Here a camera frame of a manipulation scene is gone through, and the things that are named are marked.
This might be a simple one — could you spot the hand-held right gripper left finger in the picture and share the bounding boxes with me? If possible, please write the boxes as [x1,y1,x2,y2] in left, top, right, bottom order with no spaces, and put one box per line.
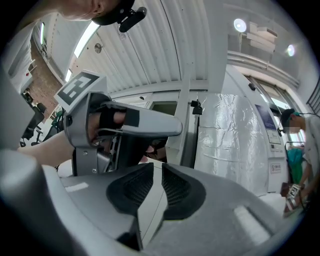
[59,162,155,256]

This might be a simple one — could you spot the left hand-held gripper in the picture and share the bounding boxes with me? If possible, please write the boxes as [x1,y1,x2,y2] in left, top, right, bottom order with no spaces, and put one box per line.
[53,70,184,177]

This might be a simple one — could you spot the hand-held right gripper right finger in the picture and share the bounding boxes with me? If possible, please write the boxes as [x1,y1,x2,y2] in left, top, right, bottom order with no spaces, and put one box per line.
[146,162,299,256]

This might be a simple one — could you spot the person's left forearm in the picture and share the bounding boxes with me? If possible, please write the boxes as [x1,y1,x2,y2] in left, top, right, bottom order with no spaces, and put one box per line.
[16,129,76,168]

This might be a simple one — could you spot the plastic-wrapped white machine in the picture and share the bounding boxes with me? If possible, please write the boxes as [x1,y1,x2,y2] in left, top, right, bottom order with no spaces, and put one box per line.
[194,93,270,198]

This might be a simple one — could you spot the person's left hand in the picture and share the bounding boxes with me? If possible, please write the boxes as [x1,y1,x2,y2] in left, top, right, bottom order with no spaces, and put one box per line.
[86,109,126,142]

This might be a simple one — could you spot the black keys in lock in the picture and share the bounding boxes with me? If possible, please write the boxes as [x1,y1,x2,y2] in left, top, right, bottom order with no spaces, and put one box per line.
[190,98,204,166]

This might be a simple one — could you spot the green cloth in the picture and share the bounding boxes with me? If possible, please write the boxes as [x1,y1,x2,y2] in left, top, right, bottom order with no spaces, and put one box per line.
[286,147,308,186]

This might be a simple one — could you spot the black office chair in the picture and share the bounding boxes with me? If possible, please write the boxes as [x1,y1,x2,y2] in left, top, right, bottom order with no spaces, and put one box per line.
[19,102,49,148]

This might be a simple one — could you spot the blue poster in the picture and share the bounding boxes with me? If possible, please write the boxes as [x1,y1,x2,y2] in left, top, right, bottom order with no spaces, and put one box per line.
[254,104,278,131]

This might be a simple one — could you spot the person's head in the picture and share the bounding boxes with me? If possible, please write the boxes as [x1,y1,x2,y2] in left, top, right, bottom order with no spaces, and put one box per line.
[55,0,121,22]

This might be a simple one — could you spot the stack of white boxes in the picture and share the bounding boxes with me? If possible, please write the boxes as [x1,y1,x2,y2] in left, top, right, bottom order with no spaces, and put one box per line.
[245,20,279,54]

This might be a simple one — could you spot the person's white shirt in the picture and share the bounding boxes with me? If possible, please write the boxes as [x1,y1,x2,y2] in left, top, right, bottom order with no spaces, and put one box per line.
[2,20,43,94]

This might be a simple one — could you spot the black railing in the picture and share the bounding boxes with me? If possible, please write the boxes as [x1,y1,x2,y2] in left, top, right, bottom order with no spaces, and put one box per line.
[305,79,320,116]

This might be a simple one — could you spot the black head-worn camera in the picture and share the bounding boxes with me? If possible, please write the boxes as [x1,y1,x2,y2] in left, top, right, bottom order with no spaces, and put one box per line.
[90,0,149,34]

